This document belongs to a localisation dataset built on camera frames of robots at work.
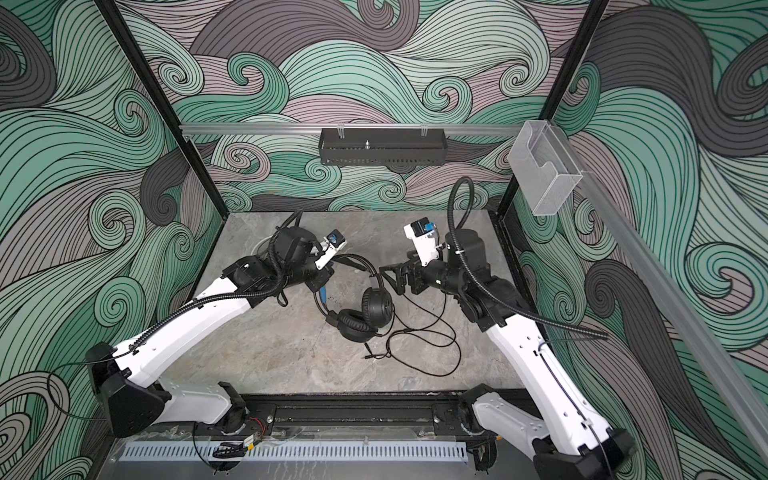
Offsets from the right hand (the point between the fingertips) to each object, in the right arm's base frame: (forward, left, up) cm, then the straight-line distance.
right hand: (397, 262), depth 66 cm
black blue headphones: (-8, +5, -7) cm, 11 cm away
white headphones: (+27, +48, -28) cm, 62 cm away
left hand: (+6, +17, -6) cm, 19 cm away
